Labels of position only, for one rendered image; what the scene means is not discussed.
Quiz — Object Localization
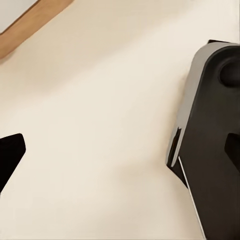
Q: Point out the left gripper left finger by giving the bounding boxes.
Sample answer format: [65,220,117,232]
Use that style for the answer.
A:
[0,133,26,193]

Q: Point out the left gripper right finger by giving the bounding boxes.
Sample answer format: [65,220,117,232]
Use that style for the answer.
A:
[224,132,240,172]

